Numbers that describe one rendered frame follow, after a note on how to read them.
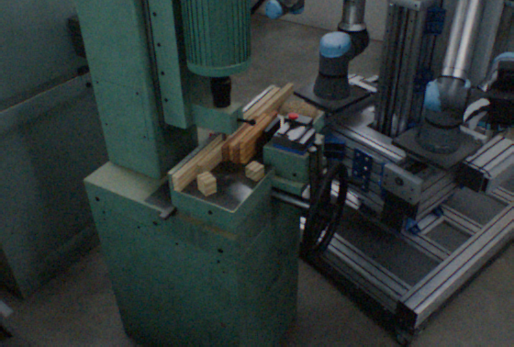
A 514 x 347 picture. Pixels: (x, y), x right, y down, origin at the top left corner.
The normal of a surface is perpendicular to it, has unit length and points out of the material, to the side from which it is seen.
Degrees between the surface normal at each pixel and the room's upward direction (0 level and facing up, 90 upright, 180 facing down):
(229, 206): 0
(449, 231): 0
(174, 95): 90
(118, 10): 90
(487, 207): 0
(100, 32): 90
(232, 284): 90
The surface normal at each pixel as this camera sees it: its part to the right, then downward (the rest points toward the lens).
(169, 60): -0.50, 0.49
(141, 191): -0.02, -0.83
